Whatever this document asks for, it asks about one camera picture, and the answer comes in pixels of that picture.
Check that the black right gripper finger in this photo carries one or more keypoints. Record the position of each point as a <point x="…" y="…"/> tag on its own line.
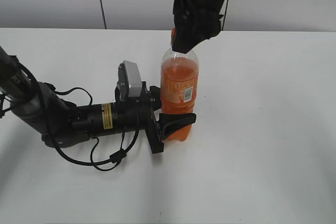
<point x="185" y="37"/>
<point x="205" y="31"/>

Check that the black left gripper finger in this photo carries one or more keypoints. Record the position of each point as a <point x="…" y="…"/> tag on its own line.
<point x="175" y="126"/>
<point x="155" y="94"/>

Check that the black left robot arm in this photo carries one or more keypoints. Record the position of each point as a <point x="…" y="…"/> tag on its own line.
<point x="65" y="124"/>

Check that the orange bottle cap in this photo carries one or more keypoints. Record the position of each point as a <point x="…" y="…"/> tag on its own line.
<point x="173" y="36"/>

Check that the orange soda plastic bottle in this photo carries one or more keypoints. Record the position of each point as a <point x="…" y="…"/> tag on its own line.
<point x="179" y="77"/>

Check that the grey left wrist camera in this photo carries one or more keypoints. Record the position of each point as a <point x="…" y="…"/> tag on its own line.
<point x="129" y="82"/>

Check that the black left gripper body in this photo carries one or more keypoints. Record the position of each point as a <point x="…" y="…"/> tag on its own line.
<point x="136" y="114"/>

